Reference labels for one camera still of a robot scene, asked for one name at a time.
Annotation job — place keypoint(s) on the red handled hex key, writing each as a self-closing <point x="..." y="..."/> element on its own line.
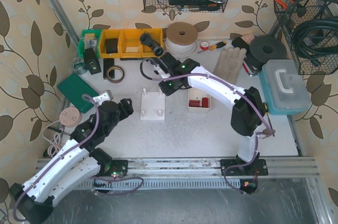
<point x="250" y="70"/>

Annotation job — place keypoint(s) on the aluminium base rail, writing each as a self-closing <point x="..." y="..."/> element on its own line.
<point x="177" y="173"/>

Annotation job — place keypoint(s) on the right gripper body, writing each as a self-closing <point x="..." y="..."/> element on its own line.
<point x="163" y="62"/>

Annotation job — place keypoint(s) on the clear teal storage box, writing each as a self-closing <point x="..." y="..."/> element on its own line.
<point x="284" y="90"/>

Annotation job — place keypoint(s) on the brown tape roll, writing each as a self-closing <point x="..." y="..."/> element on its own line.
<point x="115" y="74"/>

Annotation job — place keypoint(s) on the green small bin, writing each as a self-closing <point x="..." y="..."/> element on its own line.
<point x="89" y="39"/>

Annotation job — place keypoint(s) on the red white tape roll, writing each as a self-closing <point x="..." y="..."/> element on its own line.
<point x="204" y="45"/>

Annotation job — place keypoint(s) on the black pipe fitting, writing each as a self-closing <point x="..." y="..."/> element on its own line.
<point x="148" y="41"/>

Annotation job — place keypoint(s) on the white peg base plate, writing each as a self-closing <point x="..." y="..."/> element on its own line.
<point x="152" y="105"/>

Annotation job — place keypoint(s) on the white spring tray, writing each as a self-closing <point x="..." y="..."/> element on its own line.
<point x="195" y="101"/>

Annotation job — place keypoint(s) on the right wire basket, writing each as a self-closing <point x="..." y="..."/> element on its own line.
<point x="310" y="29"/>

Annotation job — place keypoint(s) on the yellow black screwdriver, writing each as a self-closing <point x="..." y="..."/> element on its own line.
<point x="214" y="47"/>

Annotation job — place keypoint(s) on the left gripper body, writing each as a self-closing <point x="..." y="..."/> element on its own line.
<point x="121" y="108"/>

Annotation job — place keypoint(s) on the beige work glove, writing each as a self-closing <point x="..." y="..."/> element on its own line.
<point x="229" y="64"/>

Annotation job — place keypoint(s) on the large red spring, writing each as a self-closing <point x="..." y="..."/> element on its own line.
<point x="205" y="102"/>

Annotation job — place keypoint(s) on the white cable spool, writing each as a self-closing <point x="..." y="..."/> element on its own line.
<point x="181" y="40"/>

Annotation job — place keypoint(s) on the black box in bin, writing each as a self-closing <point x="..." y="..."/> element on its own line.
<point x="111" y="45"/>

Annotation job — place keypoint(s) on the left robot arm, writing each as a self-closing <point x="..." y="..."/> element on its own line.
<point x="78" y="159"/>

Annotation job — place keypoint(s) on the yellow triple bin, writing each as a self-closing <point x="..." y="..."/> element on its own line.
<point x="128" y="43"/>

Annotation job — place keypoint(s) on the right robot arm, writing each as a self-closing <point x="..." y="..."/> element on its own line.
<point x="247" y="108"/>

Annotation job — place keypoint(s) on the round beige power socket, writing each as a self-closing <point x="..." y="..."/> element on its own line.
<point x="70" y="117"/>

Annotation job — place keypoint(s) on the black battery charger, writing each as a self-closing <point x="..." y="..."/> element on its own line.
<point x="91" y="61"/>

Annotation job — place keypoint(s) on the black sanding block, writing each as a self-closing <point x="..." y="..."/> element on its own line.
<point x="241" y="44"/>

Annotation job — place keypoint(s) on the black cable spool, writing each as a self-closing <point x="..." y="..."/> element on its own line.
<point x="265" y="48"/>

